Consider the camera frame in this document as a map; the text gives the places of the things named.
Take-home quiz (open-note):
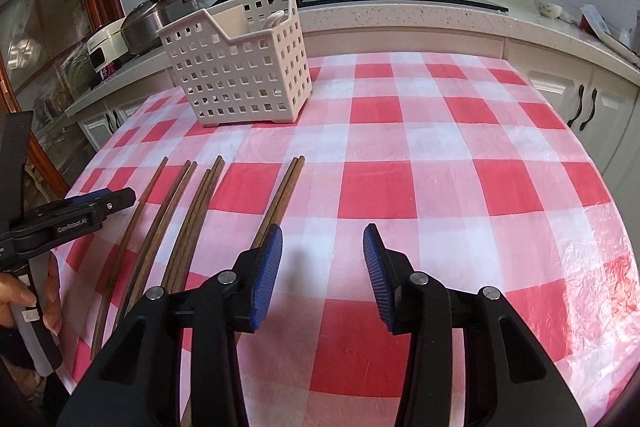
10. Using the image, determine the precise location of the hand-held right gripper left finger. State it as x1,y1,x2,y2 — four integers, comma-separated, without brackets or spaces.
59,223,284,427

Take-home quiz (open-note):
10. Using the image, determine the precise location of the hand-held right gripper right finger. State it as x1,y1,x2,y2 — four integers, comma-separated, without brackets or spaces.
362,222,586,427

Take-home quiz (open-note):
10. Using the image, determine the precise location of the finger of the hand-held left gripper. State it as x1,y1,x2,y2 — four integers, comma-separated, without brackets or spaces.
34,189,115,221
0,187,137,258

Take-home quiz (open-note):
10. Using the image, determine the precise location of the set of wooden chopsticks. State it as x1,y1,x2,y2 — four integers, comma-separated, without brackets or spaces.
90,155,307,360

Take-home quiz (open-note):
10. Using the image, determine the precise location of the white plastic perforated basket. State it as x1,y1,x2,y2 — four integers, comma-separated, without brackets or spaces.
159,0,313,126

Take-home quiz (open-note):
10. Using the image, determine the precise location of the person's left hand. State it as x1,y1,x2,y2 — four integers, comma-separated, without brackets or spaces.
0,256,64,336

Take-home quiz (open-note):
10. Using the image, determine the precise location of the red white checkered tablecloth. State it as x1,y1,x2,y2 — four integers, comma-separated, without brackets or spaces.
52,52,636,427

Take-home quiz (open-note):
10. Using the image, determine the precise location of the small white cooking appliance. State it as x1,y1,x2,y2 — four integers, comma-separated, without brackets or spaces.
86,19,136,72

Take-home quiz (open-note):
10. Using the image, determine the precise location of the silver rice cooker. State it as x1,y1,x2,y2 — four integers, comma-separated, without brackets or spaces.
121,0,203,56

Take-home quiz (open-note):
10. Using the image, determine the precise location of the white plastic hook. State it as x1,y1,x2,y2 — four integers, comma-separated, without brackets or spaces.
263,8,293,30

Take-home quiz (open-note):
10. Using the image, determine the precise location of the red white package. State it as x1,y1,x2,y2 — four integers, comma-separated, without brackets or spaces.
580,4,618,40

